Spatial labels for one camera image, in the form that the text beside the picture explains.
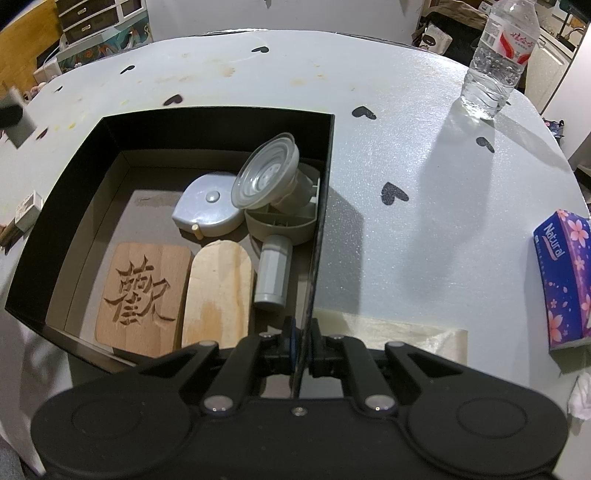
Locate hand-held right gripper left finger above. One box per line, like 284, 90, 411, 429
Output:
134, 316, 298, 416

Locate crumpled white tissue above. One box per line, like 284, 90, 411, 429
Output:
567, 375, 591, 423

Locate white kitchen cabinet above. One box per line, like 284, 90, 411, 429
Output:
526, 28, 578, 114

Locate clear plastic cup with lid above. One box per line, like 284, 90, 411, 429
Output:
231, 133, 320, 217

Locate brown and white drawer cabinet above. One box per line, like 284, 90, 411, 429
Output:
58, 0, 148, 33

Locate purple floral tissue box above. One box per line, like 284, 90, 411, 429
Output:
533, 209, 591, 352

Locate white carton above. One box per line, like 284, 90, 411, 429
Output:
32, 65, 61, 88

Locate black cardboard box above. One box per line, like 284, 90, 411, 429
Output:
4, 108, 336, 398

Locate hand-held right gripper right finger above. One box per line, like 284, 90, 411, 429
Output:
307, 318, 467, 416

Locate beige folded cloth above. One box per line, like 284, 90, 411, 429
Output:
314, 310, 468, 365

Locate grey plastic holder with handle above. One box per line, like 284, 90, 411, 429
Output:
244, 178, 321, 311

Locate light wooden oval plank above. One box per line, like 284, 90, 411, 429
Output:
181, 239, 254, 349

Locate chair with brown cloth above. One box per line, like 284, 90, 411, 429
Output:
418, 0, 490, 63

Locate white printed bag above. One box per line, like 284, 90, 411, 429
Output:
422, 23, 453, 54

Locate small white box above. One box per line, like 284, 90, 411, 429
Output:
14, 190, 45, 232

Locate clear water bottle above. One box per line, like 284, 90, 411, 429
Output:
459, 0, 540, 121

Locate carved wooden board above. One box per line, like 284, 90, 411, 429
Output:
95, 242, 192, 358

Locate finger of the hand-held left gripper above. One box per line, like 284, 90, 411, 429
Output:
0, 87, 37, 149

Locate grey round case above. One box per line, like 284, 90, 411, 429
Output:
172, 172, 245, 239

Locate blue printed box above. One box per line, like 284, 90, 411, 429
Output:
55, 25, 153, 75

